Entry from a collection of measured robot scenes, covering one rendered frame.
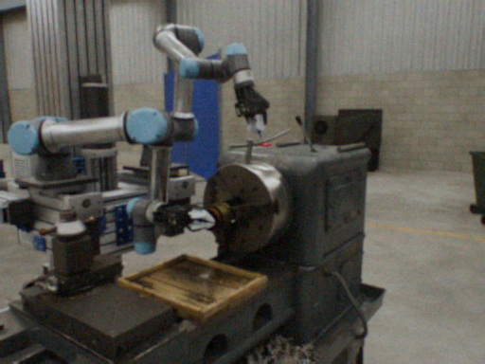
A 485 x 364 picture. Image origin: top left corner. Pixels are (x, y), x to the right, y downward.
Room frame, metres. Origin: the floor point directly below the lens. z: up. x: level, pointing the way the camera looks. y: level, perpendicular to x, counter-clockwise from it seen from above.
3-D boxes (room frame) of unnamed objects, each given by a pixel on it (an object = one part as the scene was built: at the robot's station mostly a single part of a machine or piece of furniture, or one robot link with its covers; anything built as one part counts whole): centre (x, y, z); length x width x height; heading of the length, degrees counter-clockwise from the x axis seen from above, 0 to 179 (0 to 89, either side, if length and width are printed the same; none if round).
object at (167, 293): (1.22, 0.15, 0.89); 0.36 x 0.30 x 0.04; 53
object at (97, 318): (0.95, 0.38, 0.95); 0.43 x 0.17 x 0.05; 53
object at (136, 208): (1.41, 0.34, 1.07); 0.11 x 0.08 x 0.09; 53
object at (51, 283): (1.01, 0.41, 0.99); 0.20 x 0.10 x 0.05; 143
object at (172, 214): (1.31, 0.22, 1.08); 0.12 x 0.09 x 0.08; 53
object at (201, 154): (8.33, 1.09, 1.18); 4.12 x 0.80 x 2.35; 22
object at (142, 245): (1.43, 0.34, 0.97); 0.11 x 0.08 x 0.11; 175
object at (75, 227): (0.99, 0.43, 1.13); 0.08 x 0.08 x 0.03
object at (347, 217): (1.77, -0.24, 1.06); 0.59 x 0.48 x 0.39; 143
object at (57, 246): (0.99, 0.42, 1.07); 0.07 x 0.07 x 0.10; 53
